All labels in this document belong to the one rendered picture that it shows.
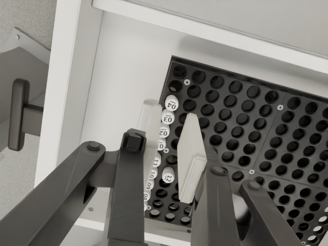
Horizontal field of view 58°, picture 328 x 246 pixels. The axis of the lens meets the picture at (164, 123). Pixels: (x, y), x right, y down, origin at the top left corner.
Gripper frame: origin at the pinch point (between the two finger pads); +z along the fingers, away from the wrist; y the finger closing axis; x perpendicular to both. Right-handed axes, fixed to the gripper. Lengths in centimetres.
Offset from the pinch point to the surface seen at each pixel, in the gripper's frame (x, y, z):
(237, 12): 9.6, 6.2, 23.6
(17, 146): -8.0, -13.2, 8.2
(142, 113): -3.9, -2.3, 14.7
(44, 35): -15, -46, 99
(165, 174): -7.2, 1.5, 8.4
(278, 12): 11.0, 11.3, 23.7
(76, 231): -103, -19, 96
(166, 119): -1.4, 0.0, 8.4
